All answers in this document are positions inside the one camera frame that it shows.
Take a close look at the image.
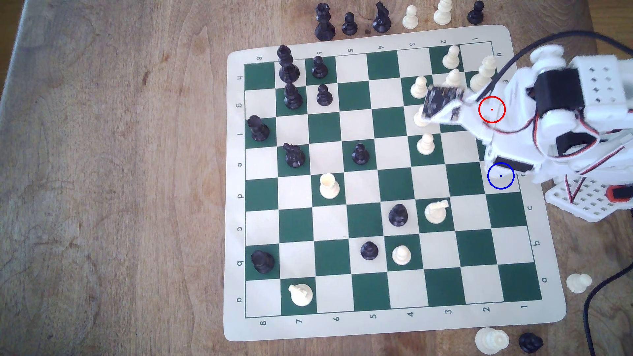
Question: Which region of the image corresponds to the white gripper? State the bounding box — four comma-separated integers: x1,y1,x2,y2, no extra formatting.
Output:
462,68,539,175

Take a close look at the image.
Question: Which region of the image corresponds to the tall white chess queen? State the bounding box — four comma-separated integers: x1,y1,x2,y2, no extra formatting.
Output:
469,55,497,94

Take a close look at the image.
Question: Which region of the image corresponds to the green white chess board mat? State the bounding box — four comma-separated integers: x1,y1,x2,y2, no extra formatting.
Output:
223,25,567,342

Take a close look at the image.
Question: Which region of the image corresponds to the black chess knight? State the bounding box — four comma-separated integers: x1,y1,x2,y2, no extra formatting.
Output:
519,332,544,354
283,143,306,168
373,1,392,34

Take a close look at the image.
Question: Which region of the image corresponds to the tall black chess queen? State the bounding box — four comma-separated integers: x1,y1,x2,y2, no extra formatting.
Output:
315,2,337,42

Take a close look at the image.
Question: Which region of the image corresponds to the black chess bishop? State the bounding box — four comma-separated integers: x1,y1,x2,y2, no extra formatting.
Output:
283,82,303,110

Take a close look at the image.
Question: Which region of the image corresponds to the tall black chess king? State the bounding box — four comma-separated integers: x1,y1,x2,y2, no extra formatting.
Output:
277,44,301,84

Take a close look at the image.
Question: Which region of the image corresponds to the large white chess piece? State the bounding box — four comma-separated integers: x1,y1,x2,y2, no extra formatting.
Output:
475,327,510,355

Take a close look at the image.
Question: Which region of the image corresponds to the black chess rook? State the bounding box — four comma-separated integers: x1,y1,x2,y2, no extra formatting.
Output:
251,250,275,274
247,115,271,142

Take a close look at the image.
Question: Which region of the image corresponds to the red black base clamp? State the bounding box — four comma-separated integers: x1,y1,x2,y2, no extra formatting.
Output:
607,185,633,203

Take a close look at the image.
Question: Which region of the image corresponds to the black gripper camera board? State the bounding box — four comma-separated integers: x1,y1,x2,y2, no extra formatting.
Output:
419,85,467,123

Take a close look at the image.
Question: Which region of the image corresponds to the black cable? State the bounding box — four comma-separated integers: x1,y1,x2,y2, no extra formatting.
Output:
474,31,633,102
583,262,633,356

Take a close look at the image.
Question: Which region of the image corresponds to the red white servo wire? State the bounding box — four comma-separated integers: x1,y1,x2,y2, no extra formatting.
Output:
564,175,585,204

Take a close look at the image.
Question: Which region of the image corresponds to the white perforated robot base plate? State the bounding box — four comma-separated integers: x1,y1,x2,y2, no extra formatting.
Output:
544,174,633,223

